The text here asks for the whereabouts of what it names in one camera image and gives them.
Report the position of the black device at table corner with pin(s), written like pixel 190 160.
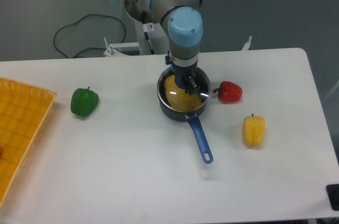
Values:
pixel 332 192

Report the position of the green bell pepper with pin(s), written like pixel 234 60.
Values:
pixel 84 101

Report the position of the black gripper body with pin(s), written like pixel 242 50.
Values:
pixel 180 66

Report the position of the yellow plastic basket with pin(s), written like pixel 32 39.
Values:
pixel 24 108

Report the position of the red bell pepper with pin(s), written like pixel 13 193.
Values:
pixel 228 92

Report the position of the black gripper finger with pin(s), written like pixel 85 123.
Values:
pixel 187 84
pixel 193 86

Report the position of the yellow food in pot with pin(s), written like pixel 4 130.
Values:
pixel 178 99

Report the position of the yellow bell pepper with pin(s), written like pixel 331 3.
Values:
pixel 253 130

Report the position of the glass pot lid blue knob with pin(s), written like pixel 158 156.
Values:
pixel 200 78

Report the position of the dark blue saucepan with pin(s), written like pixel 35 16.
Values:
pixel 192 118

